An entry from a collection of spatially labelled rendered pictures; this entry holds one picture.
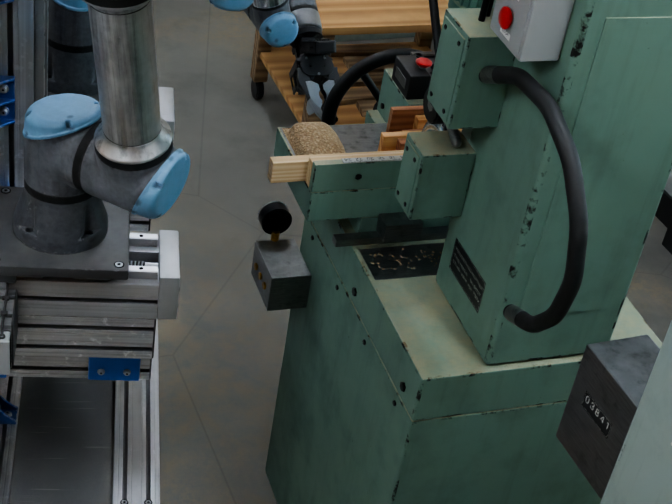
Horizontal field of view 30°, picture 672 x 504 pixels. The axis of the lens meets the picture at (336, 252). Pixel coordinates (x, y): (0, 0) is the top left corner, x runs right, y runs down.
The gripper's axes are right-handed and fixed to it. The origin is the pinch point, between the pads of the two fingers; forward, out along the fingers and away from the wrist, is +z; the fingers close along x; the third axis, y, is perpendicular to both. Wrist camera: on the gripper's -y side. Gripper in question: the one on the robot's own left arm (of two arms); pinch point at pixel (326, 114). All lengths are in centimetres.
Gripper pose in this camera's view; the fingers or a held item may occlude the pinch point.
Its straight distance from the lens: 257.3
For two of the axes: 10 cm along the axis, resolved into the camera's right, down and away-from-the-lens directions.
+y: -2.8, 3.8, 8.8
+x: -9.4, 0.8, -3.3
